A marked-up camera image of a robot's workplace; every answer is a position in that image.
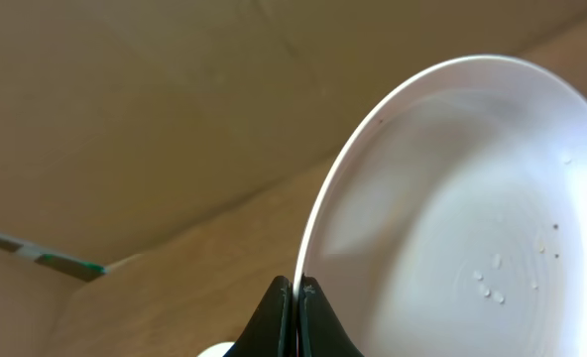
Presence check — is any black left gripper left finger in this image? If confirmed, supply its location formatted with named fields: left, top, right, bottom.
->
left=224, top=276, right=294, bottom=357

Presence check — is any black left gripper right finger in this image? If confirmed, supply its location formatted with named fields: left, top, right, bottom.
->
left=297, top=276, right=363, bottom=357

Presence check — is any white plate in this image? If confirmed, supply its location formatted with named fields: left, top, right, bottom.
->
left=197, top=342, right=234, bottom=357
left=294, top=56, right=587, bottom=356

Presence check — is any grey strip with green tape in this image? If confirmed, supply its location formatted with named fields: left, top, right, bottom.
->
left=0, top=233, right=108, bottom=282

